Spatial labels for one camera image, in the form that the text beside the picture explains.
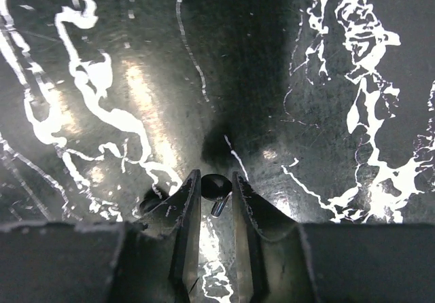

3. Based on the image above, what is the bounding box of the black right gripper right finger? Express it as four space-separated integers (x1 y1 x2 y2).
232 173 434 302

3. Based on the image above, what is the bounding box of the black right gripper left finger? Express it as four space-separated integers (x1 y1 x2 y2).
1 170 201 302

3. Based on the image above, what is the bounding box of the black wireless earbud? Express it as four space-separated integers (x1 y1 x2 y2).
201 174 232 218

